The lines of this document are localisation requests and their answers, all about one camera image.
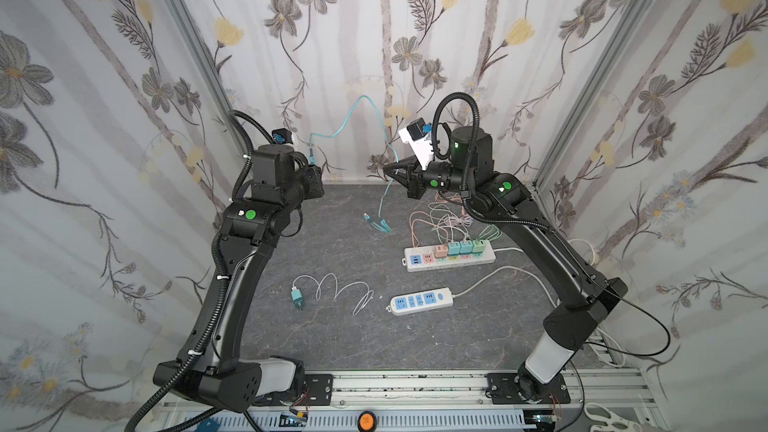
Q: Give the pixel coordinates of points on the orange emergency button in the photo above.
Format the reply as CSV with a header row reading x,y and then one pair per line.
x,y
367,422

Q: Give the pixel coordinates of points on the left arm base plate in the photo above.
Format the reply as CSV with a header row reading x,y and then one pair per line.
x,y
313,389

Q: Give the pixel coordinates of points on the white scissors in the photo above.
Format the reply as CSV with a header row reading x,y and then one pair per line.
x,y
605,420

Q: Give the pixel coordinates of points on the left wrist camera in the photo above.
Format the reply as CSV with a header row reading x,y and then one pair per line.
x,y
282,136

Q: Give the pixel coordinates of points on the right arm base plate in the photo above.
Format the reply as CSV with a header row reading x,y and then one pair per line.
x,y
509,389

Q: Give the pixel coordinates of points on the aluminium rail frame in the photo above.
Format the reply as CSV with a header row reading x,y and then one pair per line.
x,y
450,400

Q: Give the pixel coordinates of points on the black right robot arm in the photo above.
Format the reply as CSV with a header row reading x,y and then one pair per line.
x,y
586,295

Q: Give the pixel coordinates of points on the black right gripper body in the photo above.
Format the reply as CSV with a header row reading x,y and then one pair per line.
x,y
414,177

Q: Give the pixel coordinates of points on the white power strip blue outlets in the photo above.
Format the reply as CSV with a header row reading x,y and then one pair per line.
x,y
423,301

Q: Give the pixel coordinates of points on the white six-outlet colourful power strip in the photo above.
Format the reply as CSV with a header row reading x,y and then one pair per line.
x,y
420,259

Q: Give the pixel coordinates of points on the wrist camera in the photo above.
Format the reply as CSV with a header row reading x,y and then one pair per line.
x,y
282,136
417,135

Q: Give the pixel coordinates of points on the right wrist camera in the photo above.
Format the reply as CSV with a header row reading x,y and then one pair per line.
x,y
417,135

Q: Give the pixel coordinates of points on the pink charger plug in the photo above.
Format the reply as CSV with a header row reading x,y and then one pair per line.
x,y
441,251

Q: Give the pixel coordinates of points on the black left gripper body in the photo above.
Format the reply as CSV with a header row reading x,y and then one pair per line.
x,y
314,180

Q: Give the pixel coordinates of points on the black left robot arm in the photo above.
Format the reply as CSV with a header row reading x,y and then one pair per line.
x,y
209,368

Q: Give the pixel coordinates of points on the teal charger plug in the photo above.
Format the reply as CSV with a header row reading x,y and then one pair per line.
x,y
297,298
466,247
454,248

